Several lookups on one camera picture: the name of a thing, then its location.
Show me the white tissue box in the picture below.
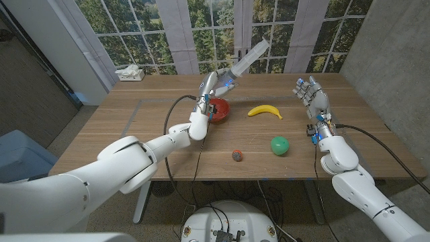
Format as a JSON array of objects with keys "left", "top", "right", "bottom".
[{"left": 115, "top": 64, "right": 146, "bottom": 82}]

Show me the printed window backdrop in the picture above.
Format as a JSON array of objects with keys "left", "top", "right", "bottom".
[{"left": 73, "top": 0, "right": 374, "bottom": 75}]

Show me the white robot chest edge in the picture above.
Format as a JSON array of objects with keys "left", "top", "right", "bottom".
[{"left": 0, "top": 232, "right": 137, "bottom": 242}]

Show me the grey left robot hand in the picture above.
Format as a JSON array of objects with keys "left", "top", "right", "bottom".
[{"left": 198, "top": 67, "right": 240, "bottom": 100}]

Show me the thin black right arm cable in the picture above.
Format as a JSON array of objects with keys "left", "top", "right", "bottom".
[{"left": 312, "top": 143, "right": 341, "bottom": 242}]

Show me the white robot torso base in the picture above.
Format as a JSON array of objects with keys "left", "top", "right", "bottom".
[{"left": 180, "top": 200, "right": 279, "bottom": 242}]

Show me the grey table leg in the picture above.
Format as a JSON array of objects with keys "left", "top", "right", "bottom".
[{"left": 304, "top": 180, "right": 327, "bottom": 225}]

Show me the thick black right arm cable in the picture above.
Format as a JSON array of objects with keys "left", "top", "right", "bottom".
[{"left": 335, "top": 123, "right": 430, "bottom": 195}]

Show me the blue plastic bin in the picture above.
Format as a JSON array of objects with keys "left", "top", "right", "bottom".
[{"left": 0, "top": 129, "right": 60, "bottom": 184}]

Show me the yellow toy banana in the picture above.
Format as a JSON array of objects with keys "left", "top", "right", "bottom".
[{"left": 247, "top": 104, "right": 284, "bottom": 120}]

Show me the black round grille object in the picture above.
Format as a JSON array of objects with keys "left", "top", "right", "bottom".
[{"left": 150, "top": 181, "right": 175, "bottom": 198}]

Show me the red bowl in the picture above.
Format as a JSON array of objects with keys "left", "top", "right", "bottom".
[{"left": 201, "top": 97, "right": 231, "bottom": 123}]

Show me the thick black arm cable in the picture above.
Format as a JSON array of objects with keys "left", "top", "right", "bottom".
[
  {"left": 163, "top": 94, "right": 199, "bottom": 206},
  {"left": 335, "top": 123, "right": 430, "bottom": 195}
]

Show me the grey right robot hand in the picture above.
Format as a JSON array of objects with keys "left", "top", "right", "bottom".
[{"left": 291, "top": 75, "right": 332, "bottom": 119}]

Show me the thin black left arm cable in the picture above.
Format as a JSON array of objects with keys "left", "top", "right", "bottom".
[{"left": 191, "top": 120, "right": 211, "bottom": 208}]

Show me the green toy apple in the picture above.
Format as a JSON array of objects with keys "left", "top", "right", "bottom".
[{"left": 270, "top": 135, "right": 290, "bottom": 157}]

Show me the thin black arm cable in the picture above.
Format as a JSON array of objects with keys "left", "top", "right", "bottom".
[
  {"left": 191, "top": 120, "right": 211, "bottom": 208},
  {"left": 312, "top": 143, "right": 341, "bottom": 242}
]

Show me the large clear plastic syringe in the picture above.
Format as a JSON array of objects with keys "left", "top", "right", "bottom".
[{"left": 223, "top": 38, "right": 271, "bottom": 81}]

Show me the white table leg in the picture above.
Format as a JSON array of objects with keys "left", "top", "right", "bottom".
[{"left": 132, "top": 180, "right": 152, "bottom": 225}]

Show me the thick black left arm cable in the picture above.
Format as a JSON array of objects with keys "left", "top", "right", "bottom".
[{"left": 163, "top": 94, "right": 199, "bottom": 206}]

